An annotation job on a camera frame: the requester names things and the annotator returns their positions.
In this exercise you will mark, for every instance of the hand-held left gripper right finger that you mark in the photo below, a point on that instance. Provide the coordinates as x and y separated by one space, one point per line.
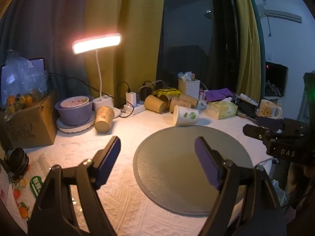
206 163

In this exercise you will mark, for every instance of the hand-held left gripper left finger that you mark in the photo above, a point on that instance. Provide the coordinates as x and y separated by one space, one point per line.
108 163

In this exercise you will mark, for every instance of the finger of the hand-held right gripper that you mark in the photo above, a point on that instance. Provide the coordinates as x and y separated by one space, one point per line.
256 131
283 123

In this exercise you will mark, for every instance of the white cup with green print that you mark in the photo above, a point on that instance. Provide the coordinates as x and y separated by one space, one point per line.
187 116

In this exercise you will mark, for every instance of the brown paper cup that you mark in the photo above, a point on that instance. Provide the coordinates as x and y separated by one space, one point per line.
190 99
178 102
103 119
155 104

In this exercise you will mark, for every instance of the white mug with bear print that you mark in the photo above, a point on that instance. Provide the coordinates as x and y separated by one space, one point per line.
267 109

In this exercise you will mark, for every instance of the black pouch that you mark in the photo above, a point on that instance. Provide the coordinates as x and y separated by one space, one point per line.
246 108

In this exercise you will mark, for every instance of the white tube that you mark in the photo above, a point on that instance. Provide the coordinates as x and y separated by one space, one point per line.
248 99

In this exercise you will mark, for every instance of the grey round mat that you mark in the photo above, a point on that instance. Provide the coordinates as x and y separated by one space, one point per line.
172 167

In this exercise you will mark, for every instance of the yellow-green tissue pack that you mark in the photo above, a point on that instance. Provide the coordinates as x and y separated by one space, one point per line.
221 109

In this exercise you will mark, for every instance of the white plate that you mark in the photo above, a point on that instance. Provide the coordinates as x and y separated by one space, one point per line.
86 125

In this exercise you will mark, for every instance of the black monitor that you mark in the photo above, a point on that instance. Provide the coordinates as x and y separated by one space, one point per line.
275 75

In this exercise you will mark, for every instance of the purple cloth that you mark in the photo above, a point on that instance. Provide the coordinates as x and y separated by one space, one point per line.
219 94

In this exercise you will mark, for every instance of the purple bowl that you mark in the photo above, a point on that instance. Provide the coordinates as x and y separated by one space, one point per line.
73 115

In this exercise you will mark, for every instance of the white power strip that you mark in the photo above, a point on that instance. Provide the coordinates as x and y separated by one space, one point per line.
137 108

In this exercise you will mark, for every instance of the small red and white box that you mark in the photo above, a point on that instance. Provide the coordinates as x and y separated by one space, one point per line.
202 95

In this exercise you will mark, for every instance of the white charger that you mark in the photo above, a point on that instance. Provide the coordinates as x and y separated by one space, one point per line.
131 97

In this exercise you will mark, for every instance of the white bowl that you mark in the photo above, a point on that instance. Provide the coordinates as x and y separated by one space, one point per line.
73 102

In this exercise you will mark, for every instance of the green sticker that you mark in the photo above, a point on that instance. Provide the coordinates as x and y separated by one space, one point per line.
37 186

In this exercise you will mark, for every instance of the white slatted basket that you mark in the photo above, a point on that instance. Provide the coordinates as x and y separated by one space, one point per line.
189 88

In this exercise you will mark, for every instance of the black charger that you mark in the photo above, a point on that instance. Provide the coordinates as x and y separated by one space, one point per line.
145 93

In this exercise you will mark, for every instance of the yellow packet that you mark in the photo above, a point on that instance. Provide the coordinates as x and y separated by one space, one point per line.
167 92

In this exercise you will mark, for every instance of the cardboard box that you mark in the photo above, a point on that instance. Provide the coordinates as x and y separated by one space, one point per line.
29 130

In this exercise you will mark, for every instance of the small white packets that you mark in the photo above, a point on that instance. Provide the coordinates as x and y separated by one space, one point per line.
187 76

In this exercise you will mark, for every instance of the yellow curtain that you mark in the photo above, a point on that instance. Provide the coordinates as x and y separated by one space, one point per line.
248 41
137 17

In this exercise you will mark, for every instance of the fruit print sheet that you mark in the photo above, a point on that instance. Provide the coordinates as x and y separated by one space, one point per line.
14 201

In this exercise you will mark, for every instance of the white air conditioner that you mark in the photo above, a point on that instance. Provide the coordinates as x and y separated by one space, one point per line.
280 13

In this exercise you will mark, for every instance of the clear bag of oranges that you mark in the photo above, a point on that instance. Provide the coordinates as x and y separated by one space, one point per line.
22 83

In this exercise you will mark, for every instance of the white desk lamp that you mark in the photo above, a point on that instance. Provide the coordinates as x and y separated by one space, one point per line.
98 43

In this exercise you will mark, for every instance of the grey-blue curtain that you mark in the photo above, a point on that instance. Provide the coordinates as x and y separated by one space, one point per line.
49 17

